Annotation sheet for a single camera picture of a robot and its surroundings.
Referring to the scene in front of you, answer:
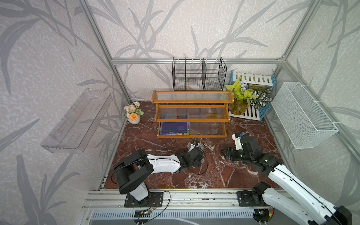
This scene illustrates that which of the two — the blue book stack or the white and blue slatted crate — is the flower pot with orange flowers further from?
the white and blue slatted crate

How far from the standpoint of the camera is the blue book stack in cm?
98

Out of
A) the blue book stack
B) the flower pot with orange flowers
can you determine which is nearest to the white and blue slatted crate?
the blue book stack

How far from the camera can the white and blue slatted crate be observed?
3.20ft

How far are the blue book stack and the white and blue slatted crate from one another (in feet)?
1.49
